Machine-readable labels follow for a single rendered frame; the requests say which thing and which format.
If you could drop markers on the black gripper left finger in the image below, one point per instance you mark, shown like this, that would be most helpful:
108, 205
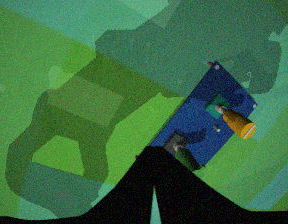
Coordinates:
130, 202

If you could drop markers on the dark blue circuit board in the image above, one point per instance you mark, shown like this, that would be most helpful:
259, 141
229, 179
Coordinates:
212, 112

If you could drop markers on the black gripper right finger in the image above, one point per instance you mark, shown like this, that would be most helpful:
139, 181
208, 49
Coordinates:
185, 199

